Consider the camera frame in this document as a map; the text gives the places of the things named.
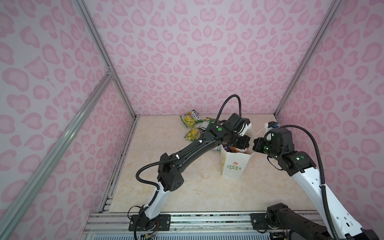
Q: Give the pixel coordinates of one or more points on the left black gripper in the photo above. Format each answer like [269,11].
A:
[244,143]

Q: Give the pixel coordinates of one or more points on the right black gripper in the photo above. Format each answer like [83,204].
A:
[260,140]

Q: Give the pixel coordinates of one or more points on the purple Fox's berries bag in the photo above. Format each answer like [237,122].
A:
[228,148]

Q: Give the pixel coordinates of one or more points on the white paper bag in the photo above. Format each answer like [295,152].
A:
[234,164]

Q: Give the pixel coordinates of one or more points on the green white snack bag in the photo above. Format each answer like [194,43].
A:
[205,123]

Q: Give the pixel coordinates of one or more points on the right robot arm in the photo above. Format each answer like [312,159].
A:
[338,222]

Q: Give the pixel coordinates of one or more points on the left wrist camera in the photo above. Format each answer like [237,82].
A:
[236,124]

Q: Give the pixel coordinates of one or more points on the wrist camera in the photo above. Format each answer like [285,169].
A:
[236,124]
[272,124]

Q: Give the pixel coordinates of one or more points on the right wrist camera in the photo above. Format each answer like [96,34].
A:
[272,124]

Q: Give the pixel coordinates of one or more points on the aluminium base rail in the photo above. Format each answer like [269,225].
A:
[188,226]

